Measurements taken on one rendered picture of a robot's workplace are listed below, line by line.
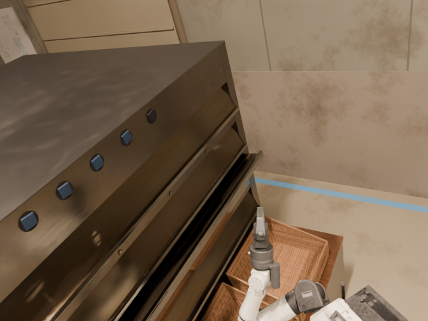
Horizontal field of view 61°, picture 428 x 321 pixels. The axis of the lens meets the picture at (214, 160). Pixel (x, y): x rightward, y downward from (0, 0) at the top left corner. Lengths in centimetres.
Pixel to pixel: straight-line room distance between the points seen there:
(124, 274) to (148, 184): 39
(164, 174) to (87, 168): 43
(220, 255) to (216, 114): 86
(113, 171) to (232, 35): 255
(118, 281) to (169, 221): 37
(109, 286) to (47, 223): 43
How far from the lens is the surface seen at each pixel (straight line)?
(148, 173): 163
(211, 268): 223
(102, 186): 144
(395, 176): 396
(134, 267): 167
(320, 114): 374
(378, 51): 336
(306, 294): 155
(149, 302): 169
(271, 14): 352
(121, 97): 173
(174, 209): 181
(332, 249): 277
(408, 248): 359
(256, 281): 143
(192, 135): 185
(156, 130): 162
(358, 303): 154
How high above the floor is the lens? 268
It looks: 33 degrees down
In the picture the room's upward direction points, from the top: 16 degrees counter-clockwise
